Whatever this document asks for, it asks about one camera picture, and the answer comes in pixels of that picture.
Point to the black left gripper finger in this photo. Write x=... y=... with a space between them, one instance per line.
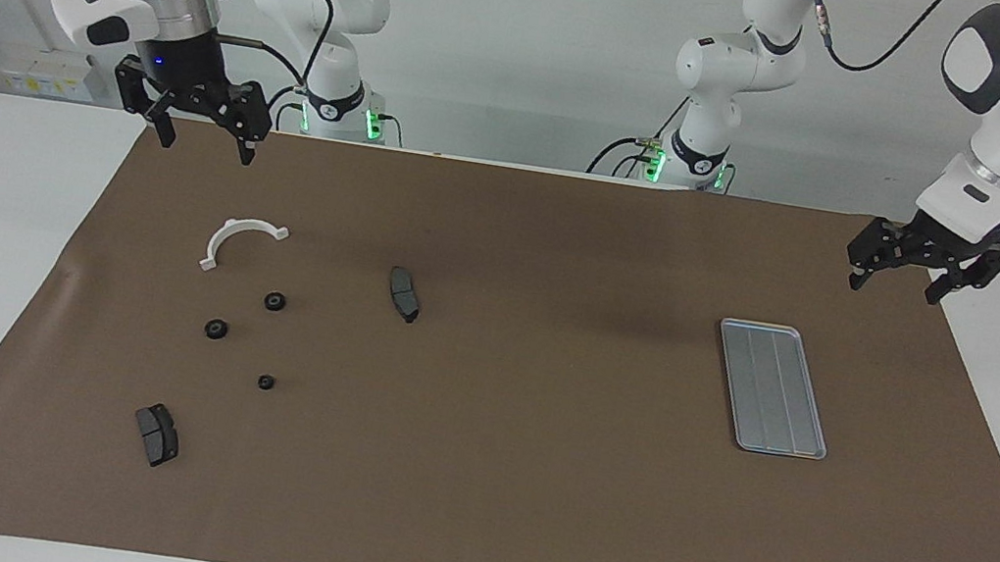
x=978 y=265
x=882 y=244

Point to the long dark grey brake pad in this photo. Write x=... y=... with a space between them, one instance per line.
x=404 y=294

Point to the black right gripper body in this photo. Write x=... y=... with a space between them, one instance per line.
x=180 y=70

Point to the small black bearing gear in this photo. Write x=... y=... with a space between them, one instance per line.
x=266 y=381

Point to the short dark grey brake pad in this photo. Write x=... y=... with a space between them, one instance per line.
x=158 y=436

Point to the white curved plastic bracket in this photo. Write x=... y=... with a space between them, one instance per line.
x=221 y=234

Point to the white wall socket box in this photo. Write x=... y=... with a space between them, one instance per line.
x=44 y=82

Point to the silver metal tray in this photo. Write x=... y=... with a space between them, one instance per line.
x=776 y=392

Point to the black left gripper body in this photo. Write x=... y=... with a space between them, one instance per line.
x=947 y=244

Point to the brown paper table mat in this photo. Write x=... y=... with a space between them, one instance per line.
x=468 y=494

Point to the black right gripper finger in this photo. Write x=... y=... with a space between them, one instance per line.
x=137 y=88
x=252 y=115

